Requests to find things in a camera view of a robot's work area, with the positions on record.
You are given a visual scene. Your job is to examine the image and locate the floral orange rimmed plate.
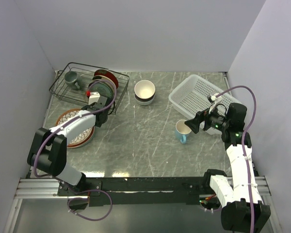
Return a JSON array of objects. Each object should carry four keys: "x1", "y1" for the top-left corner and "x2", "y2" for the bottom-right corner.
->
[{"x1": 55, "y1": 108, "x2": 95, "y2": 148}]

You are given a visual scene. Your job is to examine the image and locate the teal patterned plate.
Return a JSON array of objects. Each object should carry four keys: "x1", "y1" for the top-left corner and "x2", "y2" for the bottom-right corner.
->
[{"x1": 86, "y1": 82, "x2": 113, "y2": 99}]

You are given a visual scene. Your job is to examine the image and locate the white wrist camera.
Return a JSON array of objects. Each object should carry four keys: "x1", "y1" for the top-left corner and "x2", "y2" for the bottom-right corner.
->
[
  {"x1": 207, "y1": 93, "x2": 223, "y2": 114},
  {"x1": 86, "y1": 90, "x2": 100, "y2": 105}
]

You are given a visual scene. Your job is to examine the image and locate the dark striped bottom bowl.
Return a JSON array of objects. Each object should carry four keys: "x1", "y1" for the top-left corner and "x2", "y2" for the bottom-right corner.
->
[{"x1": 134, "y1": 94, "x2": 155, "y2": 106}]

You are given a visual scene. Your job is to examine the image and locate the white top bowl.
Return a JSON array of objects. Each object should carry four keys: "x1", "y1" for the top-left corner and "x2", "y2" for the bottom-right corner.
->
[{"x1": 134, "y1": 80, "x2": 156, "y2": 99}]

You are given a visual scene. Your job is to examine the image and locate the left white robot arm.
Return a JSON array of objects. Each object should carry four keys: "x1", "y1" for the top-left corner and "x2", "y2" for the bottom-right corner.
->
[{"x1": 27, "y1": 97, "x2": 115, "y2": 195}]

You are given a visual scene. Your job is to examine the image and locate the black wire dish rack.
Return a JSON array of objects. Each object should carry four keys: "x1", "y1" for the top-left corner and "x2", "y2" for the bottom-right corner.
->
[{"x1": 49, "y1": 62, "x2": 129, "y2": 115}]

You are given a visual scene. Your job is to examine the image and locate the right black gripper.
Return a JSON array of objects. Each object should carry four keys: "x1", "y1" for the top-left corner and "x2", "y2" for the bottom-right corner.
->
[{"x1": 184, "y1": 103, "x2": 230, "y2": 133}]

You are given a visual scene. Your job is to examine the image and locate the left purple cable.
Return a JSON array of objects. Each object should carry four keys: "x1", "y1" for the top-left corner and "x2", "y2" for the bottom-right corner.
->
[{"x1": 32, "y1": 81, "x2": 118, "y2": 221}]

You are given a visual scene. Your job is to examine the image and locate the purple cable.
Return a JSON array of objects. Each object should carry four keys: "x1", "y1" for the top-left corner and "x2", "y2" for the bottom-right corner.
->
[
  {"x1": 32, "y1": 81, "x2": 118, "y2": 221},
  {"x1": 214, "y1": 84, "x2": 258, "y2": 233}
]

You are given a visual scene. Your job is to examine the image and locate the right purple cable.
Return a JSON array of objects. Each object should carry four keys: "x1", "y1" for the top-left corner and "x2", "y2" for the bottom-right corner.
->
[{"x1": 214, "y1": 84, "x2": 258, "y2": 233}]

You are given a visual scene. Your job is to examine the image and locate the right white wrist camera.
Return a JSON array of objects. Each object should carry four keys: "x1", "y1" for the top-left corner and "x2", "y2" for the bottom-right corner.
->
[{"x1": 207, "y1": 93, "x2": 223, "y2": 114}]

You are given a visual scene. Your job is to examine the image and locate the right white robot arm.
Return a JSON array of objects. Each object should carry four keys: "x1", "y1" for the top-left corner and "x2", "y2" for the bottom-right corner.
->
[{"x1": 184, "y1": 103, "x2": 271, "y2": 233}]

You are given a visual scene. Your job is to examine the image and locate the cream plate in rack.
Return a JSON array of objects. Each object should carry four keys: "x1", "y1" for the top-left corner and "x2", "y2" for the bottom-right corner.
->
[{"x1": 92, "y1": 75, "x2": 116, "y2": 92}]

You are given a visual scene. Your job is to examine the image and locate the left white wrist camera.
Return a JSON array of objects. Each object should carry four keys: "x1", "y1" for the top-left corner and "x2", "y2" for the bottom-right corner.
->
[{"x1": 86, "y1": 90, "x2": 100, "y2": 105}]

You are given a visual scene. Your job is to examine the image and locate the light blue mug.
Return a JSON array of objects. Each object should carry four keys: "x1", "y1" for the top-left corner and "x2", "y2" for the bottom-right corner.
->
[{"x1": 175, "y1": 119, "x2": 192, "y2": 144}]

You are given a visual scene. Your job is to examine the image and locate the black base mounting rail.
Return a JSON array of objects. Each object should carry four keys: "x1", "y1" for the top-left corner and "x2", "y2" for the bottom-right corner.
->
[{"x1": 58, "y1": 177, "x2": 214, "y2": 207}]

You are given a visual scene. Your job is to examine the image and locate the dark red plate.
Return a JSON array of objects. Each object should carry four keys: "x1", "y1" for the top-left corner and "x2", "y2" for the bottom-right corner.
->
[{"x1": 94, "y1": 69, "x2": 119, "y2": 88}]

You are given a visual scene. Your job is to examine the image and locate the clear brown glass plate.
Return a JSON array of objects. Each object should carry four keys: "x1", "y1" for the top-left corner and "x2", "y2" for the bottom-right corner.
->
[{"x1": 84, "y1": 93, "x2": 109, "y2": 107}]

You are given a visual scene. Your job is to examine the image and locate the grey ceramic mug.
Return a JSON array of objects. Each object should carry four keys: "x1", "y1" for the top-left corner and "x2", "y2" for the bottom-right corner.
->
[{"x1": 65, "y1": 71, "x2": 81, "y2": 91}]

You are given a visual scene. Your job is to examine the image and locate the white plastic perforated bin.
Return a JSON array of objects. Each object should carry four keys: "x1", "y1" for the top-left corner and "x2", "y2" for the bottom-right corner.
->
[{"x1": 169, "y1": 74, "x2": 241, "y2": 135}]

